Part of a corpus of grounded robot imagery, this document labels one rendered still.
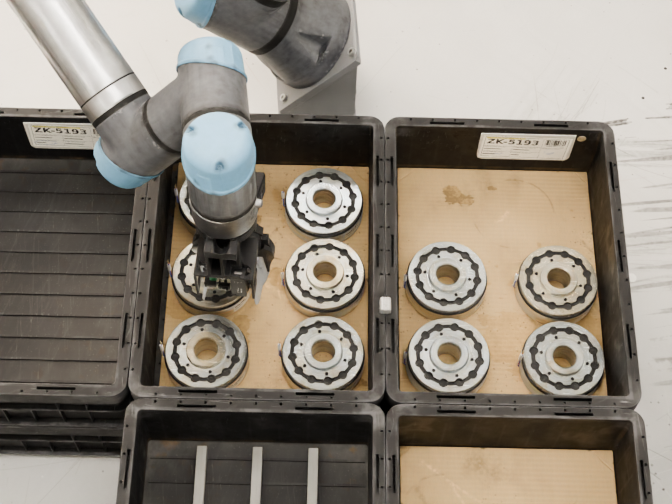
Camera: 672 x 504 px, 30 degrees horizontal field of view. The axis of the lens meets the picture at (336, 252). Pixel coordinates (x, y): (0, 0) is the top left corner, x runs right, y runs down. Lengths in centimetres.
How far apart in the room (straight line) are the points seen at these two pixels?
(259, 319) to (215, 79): 38
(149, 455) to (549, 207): 62
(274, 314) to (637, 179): 62
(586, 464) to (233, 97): 62
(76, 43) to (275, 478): 56
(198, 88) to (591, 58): 84
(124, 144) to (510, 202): 55
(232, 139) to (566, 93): 81
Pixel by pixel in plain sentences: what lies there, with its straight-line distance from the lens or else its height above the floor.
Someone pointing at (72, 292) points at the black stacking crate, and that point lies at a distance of 166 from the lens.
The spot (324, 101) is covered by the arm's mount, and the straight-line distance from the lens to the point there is 184.
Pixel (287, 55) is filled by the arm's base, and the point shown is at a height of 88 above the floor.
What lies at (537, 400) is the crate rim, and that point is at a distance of 149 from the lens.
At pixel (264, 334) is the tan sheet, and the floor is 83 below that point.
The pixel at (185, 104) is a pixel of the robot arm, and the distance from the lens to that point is 138.
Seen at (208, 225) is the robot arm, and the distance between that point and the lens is 139.
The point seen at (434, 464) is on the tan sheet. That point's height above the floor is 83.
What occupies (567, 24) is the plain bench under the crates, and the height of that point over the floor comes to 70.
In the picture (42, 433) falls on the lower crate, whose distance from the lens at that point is 162.
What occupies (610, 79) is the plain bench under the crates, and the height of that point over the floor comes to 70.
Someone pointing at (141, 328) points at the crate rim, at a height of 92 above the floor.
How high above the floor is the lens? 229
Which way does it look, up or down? 62 degrees down
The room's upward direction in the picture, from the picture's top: 2 degrees clockwise
